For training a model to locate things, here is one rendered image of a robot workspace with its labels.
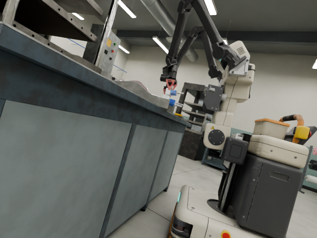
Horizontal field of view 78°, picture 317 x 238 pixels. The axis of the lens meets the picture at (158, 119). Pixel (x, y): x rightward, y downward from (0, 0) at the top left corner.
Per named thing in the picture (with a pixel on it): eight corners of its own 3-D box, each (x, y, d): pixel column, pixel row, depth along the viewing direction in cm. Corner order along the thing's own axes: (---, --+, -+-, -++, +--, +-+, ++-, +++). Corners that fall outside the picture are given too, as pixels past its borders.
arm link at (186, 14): (185, 2, 118) (195, 2, 125) (178, -1, 121) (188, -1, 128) (168, 66, 146) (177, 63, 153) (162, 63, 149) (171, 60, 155)
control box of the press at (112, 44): (85, 169, 212) (123, 40, 214) (63, 174, 184) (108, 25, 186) (70, 162, 219) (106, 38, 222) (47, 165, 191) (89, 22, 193)
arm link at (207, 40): (204, 20, 153) (208, 23, 162) (188, 28, 160) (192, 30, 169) (219, 75, 155) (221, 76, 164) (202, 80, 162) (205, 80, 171)
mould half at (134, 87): (166, 111, 135) (171, 96, 135) (167, 108, 109) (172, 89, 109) (98, 92, 137) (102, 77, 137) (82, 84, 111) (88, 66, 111)
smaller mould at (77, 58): (97, 84, 87) (102, 69, 87) (73, 73, 72) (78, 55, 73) (63, 76, 93) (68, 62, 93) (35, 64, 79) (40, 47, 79)
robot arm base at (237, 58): (247, 56, 110) (242, 63, 122) (237, 46, 111) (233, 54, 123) (234, 66, 111) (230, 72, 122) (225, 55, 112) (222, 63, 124)
